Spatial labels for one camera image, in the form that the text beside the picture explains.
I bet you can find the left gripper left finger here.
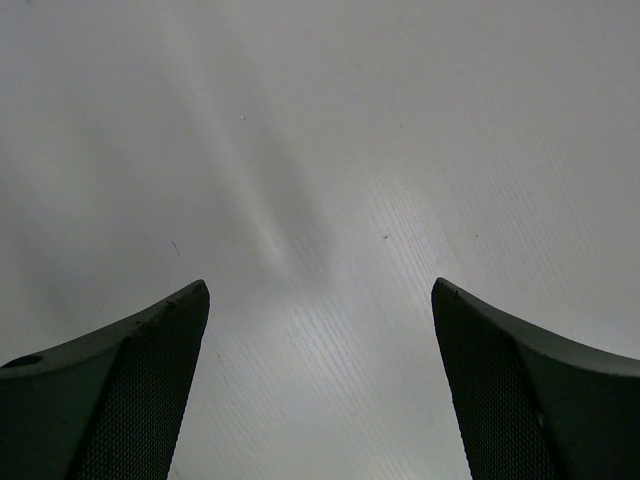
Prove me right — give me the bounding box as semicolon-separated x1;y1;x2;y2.
1;280;210;479

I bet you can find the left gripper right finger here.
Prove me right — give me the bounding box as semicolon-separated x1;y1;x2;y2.
431;278;639;479

